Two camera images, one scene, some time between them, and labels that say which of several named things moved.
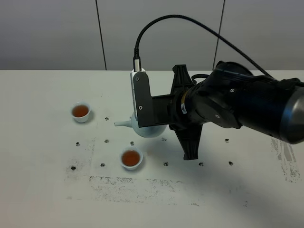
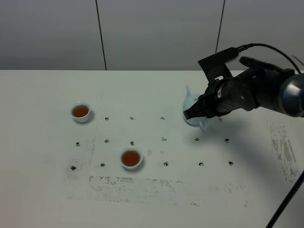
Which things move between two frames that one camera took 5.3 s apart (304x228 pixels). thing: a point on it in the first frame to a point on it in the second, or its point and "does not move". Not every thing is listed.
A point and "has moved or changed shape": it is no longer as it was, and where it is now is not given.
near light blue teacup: [131, 157] does not move
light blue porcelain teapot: [148, 131] has moved or changed shape
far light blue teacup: [80, 110] does not move
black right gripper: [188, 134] to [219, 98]
